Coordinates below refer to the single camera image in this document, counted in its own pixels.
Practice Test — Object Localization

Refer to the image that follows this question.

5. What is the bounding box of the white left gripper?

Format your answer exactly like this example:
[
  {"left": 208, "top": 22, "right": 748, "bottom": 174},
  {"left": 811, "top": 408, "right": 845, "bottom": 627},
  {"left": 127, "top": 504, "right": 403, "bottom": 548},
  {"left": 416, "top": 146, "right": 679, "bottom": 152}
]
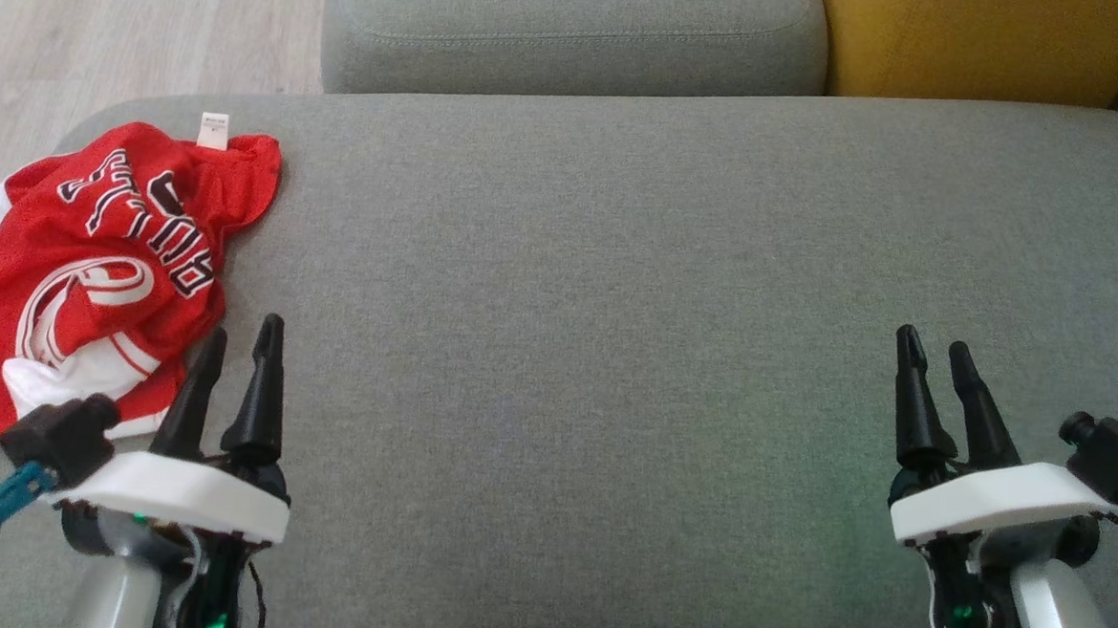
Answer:
[{"left": 43, "top": 302, "right": 301, "bottom": 628}]

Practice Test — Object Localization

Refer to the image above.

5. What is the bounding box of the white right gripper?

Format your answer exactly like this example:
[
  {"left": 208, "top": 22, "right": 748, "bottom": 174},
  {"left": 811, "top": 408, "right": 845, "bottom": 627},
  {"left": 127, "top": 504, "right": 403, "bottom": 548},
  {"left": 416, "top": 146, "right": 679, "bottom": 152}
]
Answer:
[{"left": 879, "top": 324, "right": 1118, "bottom": 628}]

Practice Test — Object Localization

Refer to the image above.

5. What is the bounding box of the red basketball jersey white trim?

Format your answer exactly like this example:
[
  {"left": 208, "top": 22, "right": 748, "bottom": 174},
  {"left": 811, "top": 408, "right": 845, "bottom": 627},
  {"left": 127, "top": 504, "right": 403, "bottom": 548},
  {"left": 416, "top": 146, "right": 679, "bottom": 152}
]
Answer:
[{"left": 0, "top": 103, "right": 285, "bottom": 451}]

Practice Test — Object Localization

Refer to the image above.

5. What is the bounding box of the grey fabric sofa seat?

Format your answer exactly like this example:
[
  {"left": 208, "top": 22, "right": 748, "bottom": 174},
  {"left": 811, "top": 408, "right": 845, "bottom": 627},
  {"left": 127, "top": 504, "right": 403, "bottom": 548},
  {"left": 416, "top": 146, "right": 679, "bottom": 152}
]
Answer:
[{"left": 0, "top": 49, "right": 1118, "bottom": 628}]

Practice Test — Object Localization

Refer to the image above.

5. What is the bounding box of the yellow sofa cushion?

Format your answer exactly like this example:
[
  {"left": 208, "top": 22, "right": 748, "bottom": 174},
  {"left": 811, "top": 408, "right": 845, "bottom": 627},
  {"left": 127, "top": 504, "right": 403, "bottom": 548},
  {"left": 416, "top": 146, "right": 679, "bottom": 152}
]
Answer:
[{"left": 812, "top": 0, "right": 1118, "bottom": 113}]

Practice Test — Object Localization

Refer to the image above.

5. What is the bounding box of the grey sofa back cushion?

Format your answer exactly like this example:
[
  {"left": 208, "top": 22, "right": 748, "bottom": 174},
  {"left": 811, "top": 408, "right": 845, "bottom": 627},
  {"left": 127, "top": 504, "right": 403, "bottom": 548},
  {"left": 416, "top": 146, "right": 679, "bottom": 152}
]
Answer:
[{"left": 319, "top": 0, "right": 833, "bottom": 120}]

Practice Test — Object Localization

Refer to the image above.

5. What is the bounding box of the thin black gripper wire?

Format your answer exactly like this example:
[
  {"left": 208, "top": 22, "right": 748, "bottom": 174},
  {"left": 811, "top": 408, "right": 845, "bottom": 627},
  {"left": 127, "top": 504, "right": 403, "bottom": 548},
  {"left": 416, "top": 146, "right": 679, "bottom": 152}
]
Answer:
[{"left": 242, "top": 556, "right": 271, "bottom": 628}]

